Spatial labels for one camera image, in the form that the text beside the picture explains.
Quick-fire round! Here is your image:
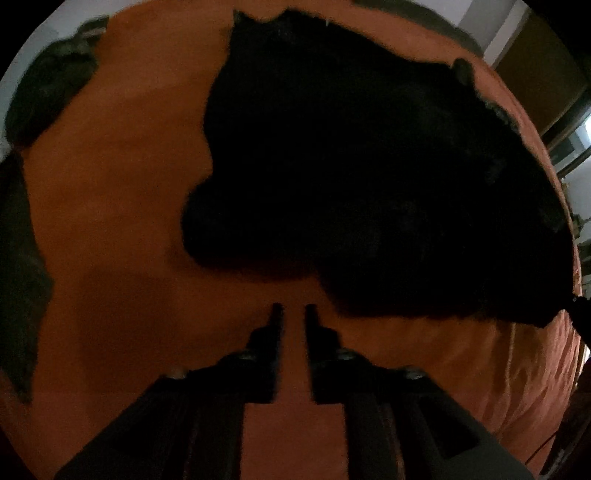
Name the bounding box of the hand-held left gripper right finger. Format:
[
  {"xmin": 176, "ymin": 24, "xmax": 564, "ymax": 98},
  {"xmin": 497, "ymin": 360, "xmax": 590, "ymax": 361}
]
[{"xmin": 305, "ymin": 304, "xmax": 532, "ymax": 480}]

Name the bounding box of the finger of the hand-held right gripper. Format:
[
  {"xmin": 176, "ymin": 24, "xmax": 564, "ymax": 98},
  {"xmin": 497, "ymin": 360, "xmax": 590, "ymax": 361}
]
[{"xmin": 568, "ymin": 295, "xmax": 591, "ymax": 349}]

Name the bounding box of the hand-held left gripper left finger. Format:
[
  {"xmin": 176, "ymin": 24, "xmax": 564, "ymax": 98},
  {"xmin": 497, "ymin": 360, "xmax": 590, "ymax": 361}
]
[{"xmin": 55, "ymin": 303, "xmax": 284, "ymax": 480}]

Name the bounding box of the black shirt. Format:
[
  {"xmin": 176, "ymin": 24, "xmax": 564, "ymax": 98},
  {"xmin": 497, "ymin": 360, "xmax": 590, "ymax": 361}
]
[{"xmin": 178, "ymin": 7, "xmax": 578, "ymax": 329}]

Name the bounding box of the orange blanket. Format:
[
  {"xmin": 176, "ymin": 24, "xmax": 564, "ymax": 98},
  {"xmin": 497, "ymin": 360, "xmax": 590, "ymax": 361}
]
[{"xmin": 9, "ymin": 0, "xmax": 585, "ymax": 480}]

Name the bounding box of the brown wooden door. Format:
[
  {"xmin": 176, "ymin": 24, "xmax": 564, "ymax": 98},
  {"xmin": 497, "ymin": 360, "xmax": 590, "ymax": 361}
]
[{"xmin": 493, "ymin": 9, "xmax": 591, "ymax": 136}]

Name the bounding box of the dark grey cloth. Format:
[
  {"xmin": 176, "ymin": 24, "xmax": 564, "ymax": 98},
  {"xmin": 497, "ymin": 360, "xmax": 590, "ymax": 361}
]
[{"xmin": 0, "ymin": 152, "xmax": 55, "ymax": 403}]

